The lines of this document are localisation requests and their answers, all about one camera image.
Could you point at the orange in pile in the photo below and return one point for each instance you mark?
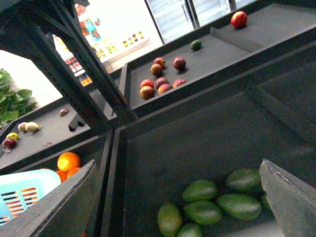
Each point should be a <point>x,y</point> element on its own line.
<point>68,161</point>

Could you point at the green leafy plant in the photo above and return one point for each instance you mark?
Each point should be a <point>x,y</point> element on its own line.
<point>14,102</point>

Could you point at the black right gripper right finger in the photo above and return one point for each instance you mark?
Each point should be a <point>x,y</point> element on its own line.
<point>292,201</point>

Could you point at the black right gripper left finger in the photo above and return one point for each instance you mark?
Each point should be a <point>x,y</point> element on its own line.
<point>64,212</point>

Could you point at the black shelf post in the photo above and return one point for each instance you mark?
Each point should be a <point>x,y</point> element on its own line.
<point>67,59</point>

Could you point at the light blue plastic basket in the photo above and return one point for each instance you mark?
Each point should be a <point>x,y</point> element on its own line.
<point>20,191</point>

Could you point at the red apple alone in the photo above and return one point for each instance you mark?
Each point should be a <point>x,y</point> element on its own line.
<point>239,19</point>

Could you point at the lone green avocado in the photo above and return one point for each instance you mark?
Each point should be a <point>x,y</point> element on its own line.
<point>196,45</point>

